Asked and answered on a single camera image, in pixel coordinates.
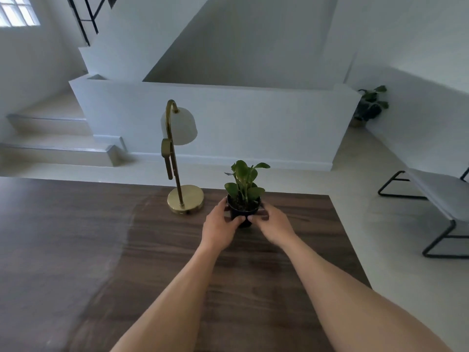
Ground brass desk lamp white shade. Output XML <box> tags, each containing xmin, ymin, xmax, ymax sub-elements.
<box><xmin>160</xmin><ymin>99</ymin><xmax>205</xmax><ymax>215</ymax></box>

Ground black stair railing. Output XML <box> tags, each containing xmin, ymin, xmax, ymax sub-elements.
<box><xmin>66</xmin><ymin>0</ymin><xmax>121</xmax><ymax>47</ymax></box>

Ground large potted leafy plant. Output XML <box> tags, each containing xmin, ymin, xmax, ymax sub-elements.
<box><xmin>351</xmin><ymin>85</ymin><xmax>390</xmax><ymax>128</ymax></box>

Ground glass block window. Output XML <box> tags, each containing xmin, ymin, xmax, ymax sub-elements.
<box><xmin>0</xmin><ymin>0</ymin><xmax>40</xmax><ymax>29</ymax></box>

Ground person's right forearm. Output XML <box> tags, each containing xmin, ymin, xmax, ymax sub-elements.
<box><xmin>283</xmin><ymin>237</ymin><xmax>453</xmax><ymax>352</ymax></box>

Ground person's right hand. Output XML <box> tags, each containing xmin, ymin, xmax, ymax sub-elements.
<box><xmin>248</xmin><ymin>201</ymin><xmax>298</xmax><ymax>250</ymax></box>

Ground person's left hand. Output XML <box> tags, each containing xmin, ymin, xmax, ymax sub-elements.
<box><xmin>201</xmin><ymin>197</ymin><xmax>244</xmax><ymax>252</ymax></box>

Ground grey bench black metal legs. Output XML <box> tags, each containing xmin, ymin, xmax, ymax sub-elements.
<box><xmin>378</xmin><ymin>166</ymin><xmax>469</xmax><ymax>259</ymax></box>

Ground person's left forearm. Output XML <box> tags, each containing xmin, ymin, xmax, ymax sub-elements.
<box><xmin>110</xmin><ymin>243</ymin><xmax>228</xmax><ymax>352</ymax></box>

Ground small potted green plant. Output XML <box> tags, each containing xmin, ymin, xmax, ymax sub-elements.
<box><xmin>224</xmin><ymin>160</ymin><xmax>271</xmax><ymax>228</ymax></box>

